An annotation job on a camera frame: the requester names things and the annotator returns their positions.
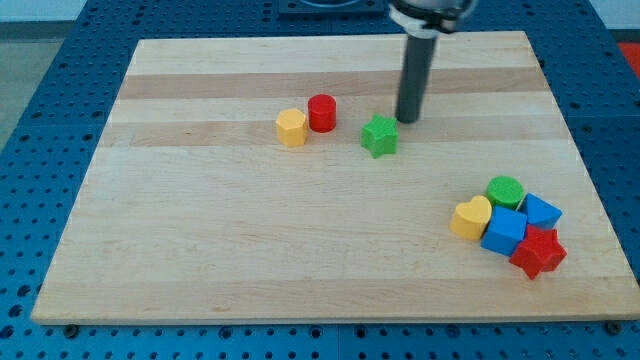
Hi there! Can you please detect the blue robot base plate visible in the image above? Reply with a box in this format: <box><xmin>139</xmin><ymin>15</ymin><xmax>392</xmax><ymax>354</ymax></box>
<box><xmin>275</xmin><ymin>0</ymin><xmax>388</xmax><ymax>18</ymax></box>

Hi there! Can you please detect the blue triangle block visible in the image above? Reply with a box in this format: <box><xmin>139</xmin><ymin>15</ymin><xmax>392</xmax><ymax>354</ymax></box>
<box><xmin>518</xmin><ymin>193</ymin><xmax>563</xmax><ymax>230</ymax></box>

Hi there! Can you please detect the yellow hexagon block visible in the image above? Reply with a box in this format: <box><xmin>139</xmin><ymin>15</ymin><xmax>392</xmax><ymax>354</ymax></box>
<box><xmin>276</xmin><ymin>108</ymin><xmax>308</xmax><ymax>147</ymax></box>

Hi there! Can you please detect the green star block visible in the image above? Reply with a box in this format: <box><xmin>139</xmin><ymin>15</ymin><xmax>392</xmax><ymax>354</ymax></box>
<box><xmin>360</xmin><ymin>114</ymin><xmax>399</xmax><ymax>158</ymax></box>

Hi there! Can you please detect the red star block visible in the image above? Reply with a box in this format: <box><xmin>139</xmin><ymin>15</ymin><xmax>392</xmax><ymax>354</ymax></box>
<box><xmin>509</xmin><ymin>225</ymin><xmax>567</xmax><ymax>280</ymax></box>

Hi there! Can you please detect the blue cube block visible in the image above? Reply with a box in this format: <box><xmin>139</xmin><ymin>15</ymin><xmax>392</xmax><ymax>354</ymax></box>
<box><xmin>481</xmin><ymin>206</ymin><xmax>527</xmax><ymax>257</ymax></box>

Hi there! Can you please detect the red cylinder block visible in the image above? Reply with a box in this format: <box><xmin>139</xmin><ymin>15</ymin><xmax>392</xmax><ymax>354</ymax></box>
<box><xmin>307</xmin><ymin>94</ymin><xmax>337</xmax><ymax>133</ymax></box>

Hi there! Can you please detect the wooden board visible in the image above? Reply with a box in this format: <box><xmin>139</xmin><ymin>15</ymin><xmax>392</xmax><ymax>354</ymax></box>
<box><xmin>32</xmin><ymin>31</ymin><xmax>639</xmax><ymax>325</ymax></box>

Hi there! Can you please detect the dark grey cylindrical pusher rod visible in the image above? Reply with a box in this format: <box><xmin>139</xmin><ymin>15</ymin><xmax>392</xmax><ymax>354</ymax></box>
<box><xmin>396</xmin><ymin>35</ymin><xmax>436</xmax><ymax>124</ymax></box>

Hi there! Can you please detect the green cylinder block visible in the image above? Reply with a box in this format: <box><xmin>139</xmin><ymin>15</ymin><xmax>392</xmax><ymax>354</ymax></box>
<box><xmin>485</xmin><ymin>175</ymin><xmax>525</xmax><ymax>210</ymax></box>

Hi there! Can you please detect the yellow heart block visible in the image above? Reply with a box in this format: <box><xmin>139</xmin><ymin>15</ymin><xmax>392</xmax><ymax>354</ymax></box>
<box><xmin>449</xmin><ymin>195</ymin><xmax>493</xmax><ymax>241</ymax></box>

